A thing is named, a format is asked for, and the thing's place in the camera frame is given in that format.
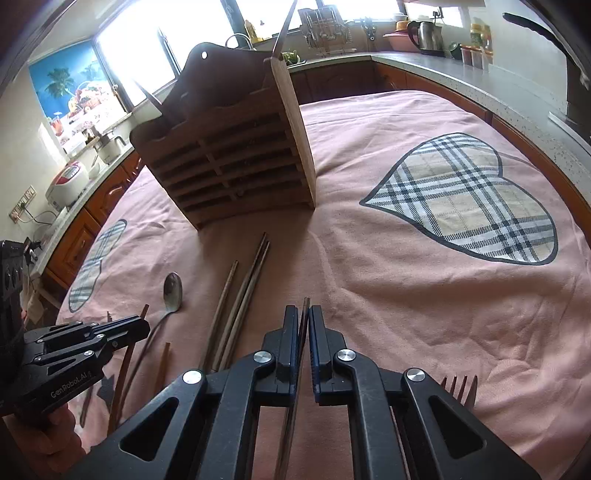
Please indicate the green vegetables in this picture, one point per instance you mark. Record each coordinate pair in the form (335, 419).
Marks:
(290, 57)

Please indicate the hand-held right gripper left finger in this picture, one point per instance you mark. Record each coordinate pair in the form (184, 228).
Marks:
(288, 341)

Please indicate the seasoning jar set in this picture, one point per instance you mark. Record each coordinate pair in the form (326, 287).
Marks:
(475, 55)

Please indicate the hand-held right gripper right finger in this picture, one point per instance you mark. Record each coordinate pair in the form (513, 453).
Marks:
(318, 350)

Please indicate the wooden chopstick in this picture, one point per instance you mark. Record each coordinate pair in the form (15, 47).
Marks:
(164, 362)
(128, 369)

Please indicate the tropical fruit wall poster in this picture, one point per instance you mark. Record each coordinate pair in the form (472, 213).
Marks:
(69, 92)

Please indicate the small white electric pot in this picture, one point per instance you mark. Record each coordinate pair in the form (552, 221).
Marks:
(110, 148)

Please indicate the knife and scissors holder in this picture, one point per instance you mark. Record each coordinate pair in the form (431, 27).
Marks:
(369, 27)

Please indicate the kitchen window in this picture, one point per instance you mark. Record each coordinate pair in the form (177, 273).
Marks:
(134, 50)

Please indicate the grey kitchen countertop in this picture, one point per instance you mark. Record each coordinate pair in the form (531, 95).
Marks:
(508, 92)

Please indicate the steel electric kettle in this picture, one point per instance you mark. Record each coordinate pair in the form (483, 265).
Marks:
(427, 37)

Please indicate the metal fork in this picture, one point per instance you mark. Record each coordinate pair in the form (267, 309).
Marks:
(457, 390)

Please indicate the black wok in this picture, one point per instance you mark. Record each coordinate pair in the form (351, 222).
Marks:
(531, 25)

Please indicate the curved kitchen faucet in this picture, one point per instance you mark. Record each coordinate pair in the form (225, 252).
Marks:
(238, 39)

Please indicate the pink basin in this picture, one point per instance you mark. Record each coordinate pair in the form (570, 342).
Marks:
(397, 41)

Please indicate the yellow bowl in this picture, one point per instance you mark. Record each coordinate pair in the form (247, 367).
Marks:
(401, 25)

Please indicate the metal spoon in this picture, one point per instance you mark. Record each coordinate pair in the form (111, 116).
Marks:
(173, 290)

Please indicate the dark chopstick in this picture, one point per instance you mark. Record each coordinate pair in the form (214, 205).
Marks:
(152, 101)

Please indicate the wall socket strip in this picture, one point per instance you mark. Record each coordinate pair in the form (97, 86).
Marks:
(23, 201)

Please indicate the yellow bottle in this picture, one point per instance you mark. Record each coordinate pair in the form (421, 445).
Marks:
(250, 30)

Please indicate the metal dish rack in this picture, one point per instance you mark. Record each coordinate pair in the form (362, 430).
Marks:
(325, 30)

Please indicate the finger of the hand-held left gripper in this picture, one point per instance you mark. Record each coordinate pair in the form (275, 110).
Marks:
(83, 353)
(120, 324)

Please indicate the person's left hand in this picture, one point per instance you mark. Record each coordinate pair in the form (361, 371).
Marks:
(41, 443)

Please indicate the wooden utensil holder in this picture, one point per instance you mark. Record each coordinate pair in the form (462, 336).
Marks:
(231, 152)

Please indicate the white and red rice cooker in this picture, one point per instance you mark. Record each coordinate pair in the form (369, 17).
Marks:
(67, 184)

